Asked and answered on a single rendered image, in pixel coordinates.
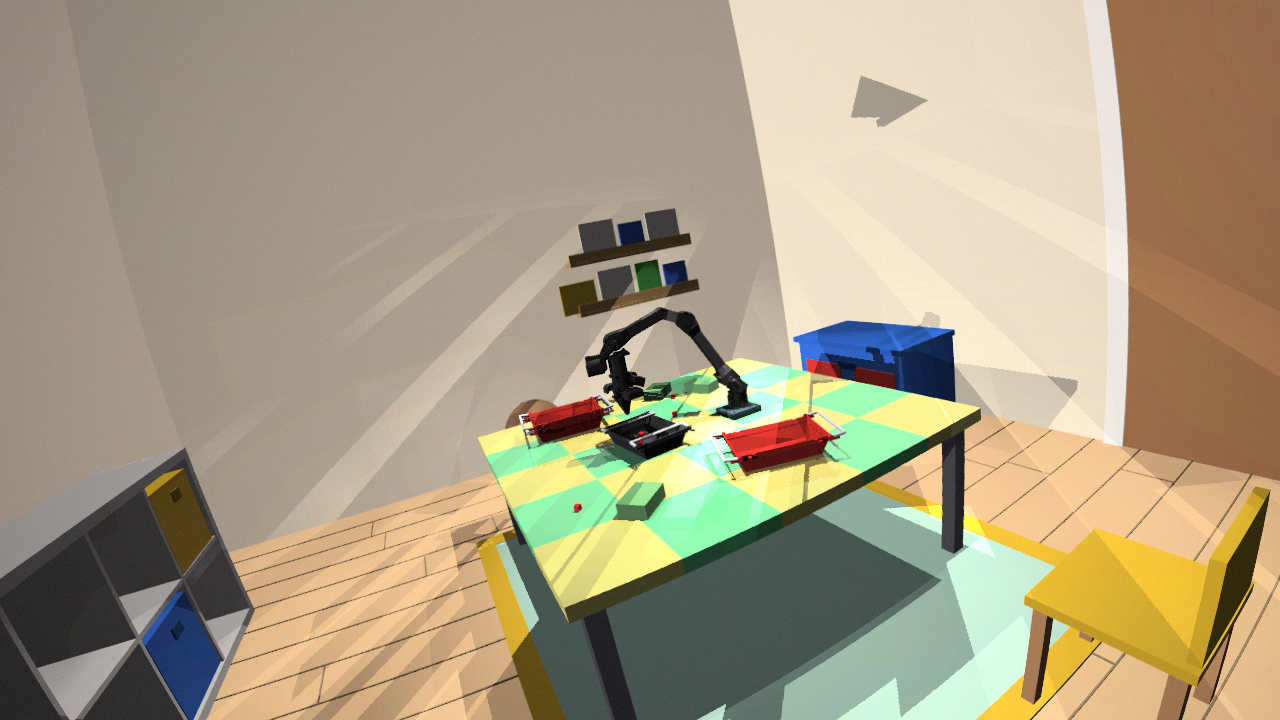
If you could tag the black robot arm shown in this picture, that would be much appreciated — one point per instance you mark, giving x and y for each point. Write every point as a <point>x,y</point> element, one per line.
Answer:
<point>737,395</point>

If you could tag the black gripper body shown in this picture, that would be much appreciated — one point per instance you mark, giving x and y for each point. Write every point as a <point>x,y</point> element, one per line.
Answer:
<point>620,385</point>

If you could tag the green rectangular block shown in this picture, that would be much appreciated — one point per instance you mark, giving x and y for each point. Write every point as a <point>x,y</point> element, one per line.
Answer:
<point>641,500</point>
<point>657,391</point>
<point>701,385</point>

